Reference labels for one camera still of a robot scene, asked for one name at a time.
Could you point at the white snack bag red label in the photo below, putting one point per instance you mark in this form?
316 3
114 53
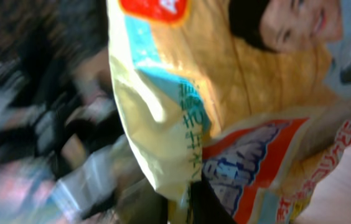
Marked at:
254 95

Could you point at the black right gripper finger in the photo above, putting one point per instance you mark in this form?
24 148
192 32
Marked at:
206 207

